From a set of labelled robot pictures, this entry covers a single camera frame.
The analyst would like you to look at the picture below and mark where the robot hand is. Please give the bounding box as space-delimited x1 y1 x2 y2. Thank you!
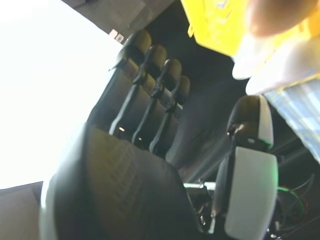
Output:
38 29 280 240

